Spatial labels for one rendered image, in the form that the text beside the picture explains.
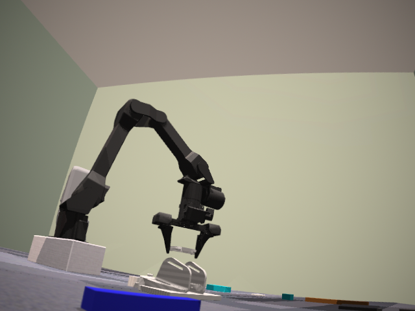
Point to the small teal block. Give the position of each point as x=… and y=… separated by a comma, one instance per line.
x=288, y=296

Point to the cyan rectangular block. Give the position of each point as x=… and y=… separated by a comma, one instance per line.
x=218, y=288

